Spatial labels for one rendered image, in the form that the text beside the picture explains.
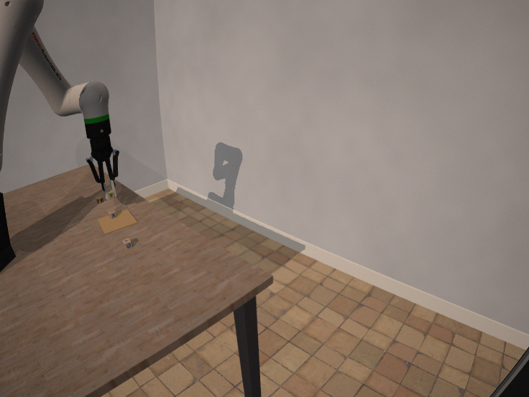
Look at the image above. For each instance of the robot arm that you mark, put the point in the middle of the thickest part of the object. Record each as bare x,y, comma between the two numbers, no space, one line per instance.
20,43

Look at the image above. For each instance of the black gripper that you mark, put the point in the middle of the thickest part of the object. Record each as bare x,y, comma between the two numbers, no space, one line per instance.
100,154

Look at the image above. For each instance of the orange flat mat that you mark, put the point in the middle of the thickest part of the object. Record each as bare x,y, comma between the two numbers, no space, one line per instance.
123,219

